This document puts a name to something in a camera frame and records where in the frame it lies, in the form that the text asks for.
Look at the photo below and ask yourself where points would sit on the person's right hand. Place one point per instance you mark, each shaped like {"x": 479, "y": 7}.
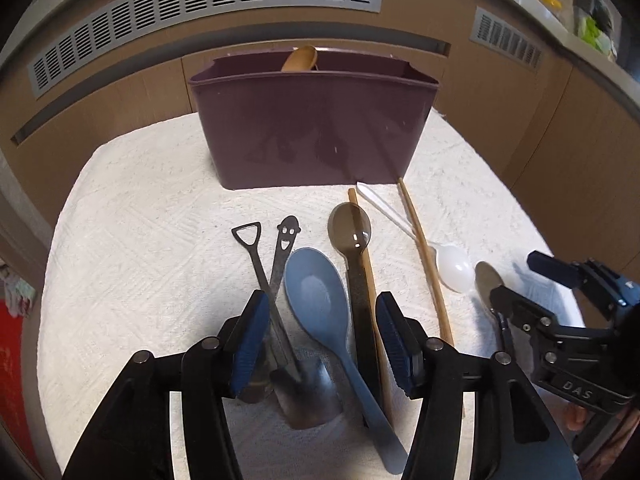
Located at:
{"x": 575, "y": 417}

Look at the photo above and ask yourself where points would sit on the plain metal spoon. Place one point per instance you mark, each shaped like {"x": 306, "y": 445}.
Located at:
{"x": 487, "y": 280}

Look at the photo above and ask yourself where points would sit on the white plastic spoon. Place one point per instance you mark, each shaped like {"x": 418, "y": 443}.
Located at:
{"x": 455, "y": 270}

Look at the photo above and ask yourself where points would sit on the brown translucent spoon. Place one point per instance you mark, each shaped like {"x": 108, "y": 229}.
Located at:
{"x": 360, "y": 300}

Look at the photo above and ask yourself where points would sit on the wooden spoon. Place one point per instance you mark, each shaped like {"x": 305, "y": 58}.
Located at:
{"x": 300, "y": 57}

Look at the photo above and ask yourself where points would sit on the yellow object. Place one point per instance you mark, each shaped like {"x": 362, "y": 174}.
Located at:
{"x": 550, "y": 0}

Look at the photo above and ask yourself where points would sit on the white textured cloth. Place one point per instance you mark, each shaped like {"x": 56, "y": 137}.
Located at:
{"x": 150, "y": 260}

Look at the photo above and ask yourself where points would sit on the patterned hanging cloth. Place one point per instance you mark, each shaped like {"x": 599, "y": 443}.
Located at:
{"x": 17, "y": 290}

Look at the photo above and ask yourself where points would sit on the purple plastic utensil holder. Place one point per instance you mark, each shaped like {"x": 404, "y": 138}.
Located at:
{"x": 310, "y": 130}

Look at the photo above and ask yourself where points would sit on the white shelf ledge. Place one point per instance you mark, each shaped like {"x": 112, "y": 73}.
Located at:
{"x": 560, "y": 22}

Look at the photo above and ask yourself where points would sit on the blue plastic spoon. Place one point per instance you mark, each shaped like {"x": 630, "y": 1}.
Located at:
{"x": 315, "y": 300}

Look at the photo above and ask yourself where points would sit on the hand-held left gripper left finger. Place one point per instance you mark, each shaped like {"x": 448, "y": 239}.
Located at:
{"x": 250, "y": 345}

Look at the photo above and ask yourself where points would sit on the metal shovel-shaped spoon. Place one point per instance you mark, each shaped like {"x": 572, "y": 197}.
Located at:
{"x": 310, "y": 395}

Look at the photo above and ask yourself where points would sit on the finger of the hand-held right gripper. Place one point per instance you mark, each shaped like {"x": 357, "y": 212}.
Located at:
{"x": 525, "y": 312}
{"x": 552, "y": 266}

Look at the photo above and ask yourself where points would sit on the red object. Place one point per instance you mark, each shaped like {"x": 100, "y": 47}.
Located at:
{"x": 10, "y": 385}

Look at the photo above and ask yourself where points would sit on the small grey vent grille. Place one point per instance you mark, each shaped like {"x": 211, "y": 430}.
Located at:
{"x": 505, "y": 19}

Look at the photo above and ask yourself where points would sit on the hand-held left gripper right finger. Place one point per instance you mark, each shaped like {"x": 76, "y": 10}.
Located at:
{"x": 392, "y": 345}

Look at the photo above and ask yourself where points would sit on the wooden chopstick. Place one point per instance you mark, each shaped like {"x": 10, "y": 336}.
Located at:
{"x": 425, "y": 255}
{"x": 371, "y": 280}

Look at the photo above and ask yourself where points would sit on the dark container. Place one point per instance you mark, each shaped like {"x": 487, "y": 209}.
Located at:
{"x": 600, "y": 10}

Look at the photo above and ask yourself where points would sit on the person's right forearm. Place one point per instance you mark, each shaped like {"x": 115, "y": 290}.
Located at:
{"x": 615, "y": 445}

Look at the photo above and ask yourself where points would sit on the green packet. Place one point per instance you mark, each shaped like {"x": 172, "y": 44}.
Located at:
{"x": 592, "y": 32}

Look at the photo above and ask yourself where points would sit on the metal smiley-face spoon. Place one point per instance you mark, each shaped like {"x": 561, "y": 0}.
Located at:
{"x": 285, "y": 245}

